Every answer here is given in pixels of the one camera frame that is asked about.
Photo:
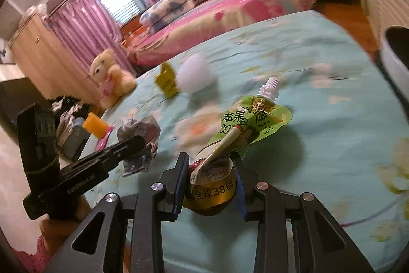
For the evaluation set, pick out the folded grey patterned quilt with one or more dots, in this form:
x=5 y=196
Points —
x=163 y=12

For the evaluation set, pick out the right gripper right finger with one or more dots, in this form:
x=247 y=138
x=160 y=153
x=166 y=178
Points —
x=320 y=243

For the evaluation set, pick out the yellow snack wrapper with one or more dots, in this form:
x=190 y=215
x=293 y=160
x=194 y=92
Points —
x=165 y=80

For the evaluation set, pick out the left hand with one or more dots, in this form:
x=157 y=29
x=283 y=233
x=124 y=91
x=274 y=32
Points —
x=55 y=232

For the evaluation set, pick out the orange block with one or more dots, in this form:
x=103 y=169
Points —
x=96 y=126

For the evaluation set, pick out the beige plush teddy bear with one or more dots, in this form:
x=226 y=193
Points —
x=114 y=82

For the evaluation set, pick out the beige wooden cabinet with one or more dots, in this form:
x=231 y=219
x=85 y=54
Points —
x=51 y=67

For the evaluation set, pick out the white foam fruit net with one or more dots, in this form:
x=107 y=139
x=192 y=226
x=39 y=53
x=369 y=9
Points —
x=194 y=75

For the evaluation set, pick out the grey paper ball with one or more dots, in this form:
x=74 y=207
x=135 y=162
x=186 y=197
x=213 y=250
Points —
x=143 y=137

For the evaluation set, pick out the pink floral bed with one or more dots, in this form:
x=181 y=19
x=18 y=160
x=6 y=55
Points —
x=208 y=20

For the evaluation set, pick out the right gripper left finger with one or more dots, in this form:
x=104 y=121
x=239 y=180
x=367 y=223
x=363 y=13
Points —
x=99 y=242

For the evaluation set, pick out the green apple juice pouch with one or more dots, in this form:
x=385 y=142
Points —
x=213 y=180

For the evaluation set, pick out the pink curtain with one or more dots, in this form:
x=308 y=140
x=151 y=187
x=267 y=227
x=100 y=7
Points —
x=86 y=28

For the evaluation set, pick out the teal floral bedspread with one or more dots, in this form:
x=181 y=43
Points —
x=317 y=116

